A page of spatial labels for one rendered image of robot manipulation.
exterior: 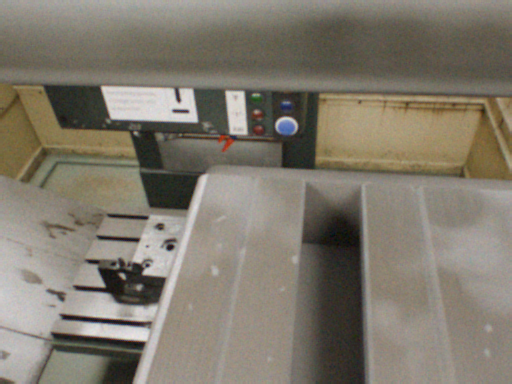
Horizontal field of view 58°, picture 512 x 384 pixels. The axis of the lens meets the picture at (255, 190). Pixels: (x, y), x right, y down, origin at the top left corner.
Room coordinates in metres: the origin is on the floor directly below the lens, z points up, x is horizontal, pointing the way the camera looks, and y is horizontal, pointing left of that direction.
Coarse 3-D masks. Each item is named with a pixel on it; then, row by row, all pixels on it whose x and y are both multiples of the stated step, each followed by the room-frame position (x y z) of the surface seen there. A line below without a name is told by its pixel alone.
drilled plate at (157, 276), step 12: (156, 216) 1.03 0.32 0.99; (156, 228) 0.99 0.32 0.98; (168, 228) 0.97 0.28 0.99; (180, 228) 0.97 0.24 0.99; (144, 240) 0.93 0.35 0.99; (156, 240) 0.93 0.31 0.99; (168, 240) 0.93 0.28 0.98; (144, 252) 0.88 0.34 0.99; (156, 252) 0.88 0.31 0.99; (168, 252) 0.88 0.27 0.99; (144, 264) 0.85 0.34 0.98; (156, 264) 0.84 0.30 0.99; (168, 264) 0.83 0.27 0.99; (132, 276) 0.81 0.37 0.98; (144, 276) 0.80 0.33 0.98; (156, 276) 0.80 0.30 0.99
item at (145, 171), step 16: (144, 144) 1.40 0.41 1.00; (288, 144) 1.31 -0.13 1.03; (304, 144) 1.30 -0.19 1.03; (144, 160) 1.40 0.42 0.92; (160, 160) 1.39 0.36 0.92; (288, 160) 1.31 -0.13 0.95; (304, 160) 1.30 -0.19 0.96; (144, 176) 1.38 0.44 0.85; (160, 176) 1.37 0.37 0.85; (176, 176) 1.36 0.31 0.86; (192, 176) 1.35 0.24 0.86; (160, 192) 1.38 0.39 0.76; (176, 192) 1.36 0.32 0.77; (192, 192) 1.35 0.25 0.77; (176, 208) 1.37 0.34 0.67
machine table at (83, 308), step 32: (128, 224) 1.09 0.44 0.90; (96, 256) 0.95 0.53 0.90; (128, 256) 0.95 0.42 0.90; (96, 288) 0.84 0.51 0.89; (64, 320) 0.73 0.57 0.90; (96, 320) 0.74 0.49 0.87; (128, 320) 0.71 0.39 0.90; (64, 352) 0.67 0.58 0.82; (96, 352) 0.65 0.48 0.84; (128, 352) 0.63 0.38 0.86
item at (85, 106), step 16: (48, 96) 0.70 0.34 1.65; (64, 96) 0.70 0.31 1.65; (80, 96) 0.69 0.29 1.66; (96, 96) 0.69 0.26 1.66; (208, 96) 0.65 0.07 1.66; (224, 96) 0.65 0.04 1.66; (272, 96) 0.64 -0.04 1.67; (304, 96) 0.64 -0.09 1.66; (64, 112) 0.70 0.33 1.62; (80, 112) 0.69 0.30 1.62; (96, 112) 0.69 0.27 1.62; (208, 112) 0.65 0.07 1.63; (224, 112) 0.65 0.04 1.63; (272, 112) 0.64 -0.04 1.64; (304, 112) 0.64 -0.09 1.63; (64, 128) 0.71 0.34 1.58; (80, 128) 0.70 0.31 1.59; (96, 128) 0.69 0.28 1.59; (112, 128) 0.69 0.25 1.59; (128, 128) 0.68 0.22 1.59; (144, 128) 0.68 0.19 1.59; (160, 128) 0.67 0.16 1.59; (176, 128) 0.67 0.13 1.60; (192, 128) 0.66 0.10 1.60; (208, 128) 0.66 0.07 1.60; (224, 128) 0.65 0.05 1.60; (272, 128) 0.64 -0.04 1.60; (304, 128) 0.64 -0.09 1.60
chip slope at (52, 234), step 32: (0, 192) 1.39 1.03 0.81; (32, 192) 1.42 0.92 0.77; (0, 224) 1.24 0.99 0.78; (32, 224) 1.27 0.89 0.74; (64, 224) 1.30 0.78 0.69; (96, 224) 1.33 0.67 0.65; (0, 256) 1.10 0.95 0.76; (32, 256) 1.12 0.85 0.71; (64, 256) 1.15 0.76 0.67; (0, 288) 0.98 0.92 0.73; (32, 288) 0.99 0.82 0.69; (64, 288) 1.01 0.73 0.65; (0, 320) 0.86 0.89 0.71; (32, 320) 0.88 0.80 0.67; (0, 352) 0.76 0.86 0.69; (32, 352) 0.77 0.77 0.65
